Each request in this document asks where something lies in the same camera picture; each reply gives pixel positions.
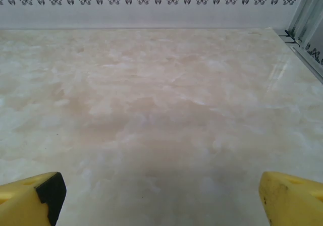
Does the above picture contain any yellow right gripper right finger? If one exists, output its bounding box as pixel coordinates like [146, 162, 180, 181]
[259, 171, 323, 226]

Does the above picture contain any aluminium frame corner post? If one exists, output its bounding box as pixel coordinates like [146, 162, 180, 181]
[286, 0, 323, 46]

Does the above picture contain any aluminium table side rail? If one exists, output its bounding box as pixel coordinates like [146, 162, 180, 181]
[277, 29, 323, 85]

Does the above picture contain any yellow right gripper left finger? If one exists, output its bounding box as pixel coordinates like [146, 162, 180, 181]
[0, 172, 67, 226]

